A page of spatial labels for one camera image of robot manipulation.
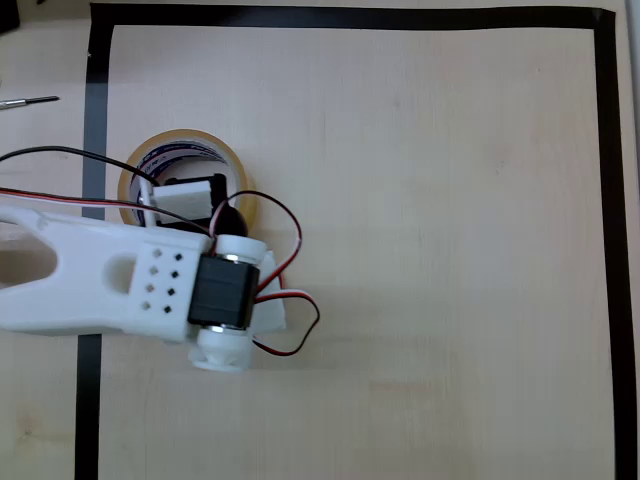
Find red white black servo cable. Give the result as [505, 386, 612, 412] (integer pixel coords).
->
[252, 288, 321, 357]
[209, 190, 304, 304]

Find thin black-tipped screwdriver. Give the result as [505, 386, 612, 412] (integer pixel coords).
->
[0, 95, 61, 110]

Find flat black object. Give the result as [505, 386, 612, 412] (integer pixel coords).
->
[0, 0, 21, 35]

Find large clear packing tape roll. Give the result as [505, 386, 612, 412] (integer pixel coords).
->
[115, 128, 261, 229]

